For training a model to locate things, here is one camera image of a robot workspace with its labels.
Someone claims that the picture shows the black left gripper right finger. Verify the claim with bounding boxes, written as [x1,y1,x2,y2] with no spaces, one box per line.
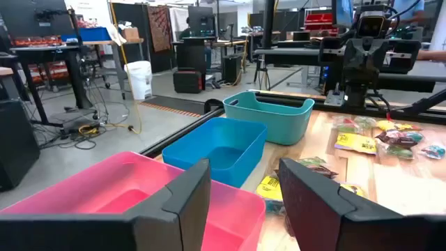
[278,157,446,251]

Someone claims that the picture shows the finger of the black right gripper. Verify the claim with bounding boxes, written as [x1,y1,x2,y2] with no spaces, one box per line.
[343,38,366,84]
[364,38,388,84]

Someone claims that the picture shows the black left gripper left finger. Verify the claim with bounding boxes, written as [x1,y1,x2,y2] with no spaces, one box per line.
[0,158,212,251]

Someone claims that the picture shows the yellow sour candy pack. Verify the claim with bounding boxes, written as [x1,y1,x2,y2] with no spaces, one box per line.
[256,175,284,202]
[376,120,423,132]
[334,132,378,155]
[339,183,367,199]

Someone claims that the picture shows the brown chocolate bar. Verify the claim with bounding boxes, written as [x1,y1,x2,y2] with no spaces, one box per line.
[306,164,339,180]
[375,129,419,149]

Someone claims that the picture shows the teal clear-wrapped candy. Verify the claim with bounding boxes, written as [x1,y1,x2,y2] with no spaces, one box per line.
[403,130,425,143]
[420,144,446,160]

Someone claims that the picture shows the person's forearm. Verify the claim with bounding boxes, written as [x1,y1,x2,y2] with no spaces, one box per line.
[416,50,446,64]

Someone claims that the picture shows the red clear-wrapped candy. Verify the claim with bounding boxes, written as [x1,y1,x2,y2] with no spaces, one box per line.
[332,116,360,135]

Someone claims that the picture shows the dark grey desk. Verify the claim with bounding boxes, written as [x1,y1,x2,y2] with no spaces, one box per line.
[253,47,346,69]
[378,59,446,94]

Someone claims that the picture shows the pink plastic bin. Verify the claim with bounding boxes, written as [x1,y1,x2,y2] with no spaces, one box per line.
[0,150,266,251]

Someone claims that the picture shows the monitor with blue screen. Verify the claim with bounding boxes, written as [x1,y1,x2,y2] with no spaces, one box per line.
[334,0,355,29]

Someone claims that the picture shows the person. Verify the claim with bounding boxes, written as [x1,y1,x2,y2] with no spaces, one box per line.
[178,16,192,40]
[389,0,426,26]

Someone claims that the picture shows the red storage bins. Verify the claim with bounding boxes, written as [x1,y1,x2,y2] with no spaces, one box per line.
[304,13,339,36]

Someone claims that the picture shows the black monitor pole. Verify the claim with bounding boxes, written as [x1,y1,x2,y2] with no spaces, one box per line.
[261,0,277,50]

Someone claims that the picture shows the black tripod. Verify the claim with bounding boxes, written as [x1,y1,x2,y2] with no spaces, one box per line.
[253,55,272,92]

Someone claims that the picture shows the teal plastic bin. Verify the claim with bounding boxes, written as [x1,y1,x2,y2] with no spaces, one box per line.
[222,91,316,146]

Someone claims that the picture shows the blue plastic bin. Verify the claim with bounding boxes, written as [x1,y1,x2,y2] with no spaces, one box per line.
[162,116,268,189]

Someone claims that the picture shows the black computer tower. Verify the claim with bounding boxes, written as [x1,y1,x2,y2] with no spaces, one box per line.
[222,54,243,84]

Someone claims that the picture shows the black cabinet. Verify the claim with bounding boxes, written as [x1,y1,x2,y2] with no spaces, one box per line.
[0,98,41,193]

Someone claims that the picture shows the black orange-striped floor mat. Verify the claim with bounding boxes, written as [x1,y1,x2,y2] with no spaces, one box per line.
[139,94,212,119]

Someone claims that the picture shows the white bucket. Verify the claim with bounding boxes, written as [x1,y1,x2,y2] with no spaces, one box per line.
[123,60,153,102]

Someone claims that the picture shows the black workbench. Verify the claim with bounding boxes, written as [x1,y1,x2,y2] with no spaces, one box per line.
[10,43,102,128]

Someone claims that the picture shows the black and red toolbox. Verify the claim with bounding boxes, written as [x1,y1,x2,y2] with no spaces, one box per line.
[172,70,204,94]

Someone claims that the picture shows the wooden top table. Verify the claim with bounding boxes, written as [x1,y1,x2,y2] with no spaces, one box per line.
[82,38,144,100]

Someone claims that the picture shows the patterned hanging cloth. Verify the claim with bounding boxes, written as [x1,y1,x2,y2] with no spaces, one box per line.
[146,5,174,54]

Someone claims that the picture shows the white cloth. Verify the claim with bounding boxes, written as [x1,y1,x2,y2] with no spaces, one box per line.
[105,23,127,47]

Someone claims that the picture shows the blue storage crate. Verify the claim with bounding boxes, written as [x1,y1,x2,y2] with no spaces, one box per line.
[61,26,112,43]

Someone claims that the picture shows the cardboard box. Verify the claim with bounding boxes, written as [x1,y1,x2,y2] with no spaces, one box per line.
[121,26,141,41]

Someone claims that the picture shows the red parts trays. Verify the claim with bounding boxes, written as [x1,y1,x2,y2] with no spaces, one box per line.
[12,34,63,48]

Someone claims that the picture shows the black partition panel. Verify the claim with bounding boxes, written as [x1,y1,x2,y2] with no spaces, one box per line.
[111,2,177,74]

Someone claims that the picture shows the large black monitor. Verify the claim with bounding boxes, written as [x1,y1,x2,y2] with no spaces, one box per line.
[0,0,76,38]

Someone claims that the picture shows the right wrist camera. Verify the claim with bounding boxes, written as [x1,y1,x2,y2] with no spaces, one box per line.
[355,10,388,38]

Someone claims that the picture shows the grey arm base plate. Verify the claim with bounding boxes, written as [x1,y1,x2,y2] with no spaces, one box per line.
[323,82,346,107]

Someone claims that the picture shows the yellow cable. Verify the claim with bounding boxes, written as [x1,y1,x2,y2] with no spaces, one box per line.
[78,0,144,137]

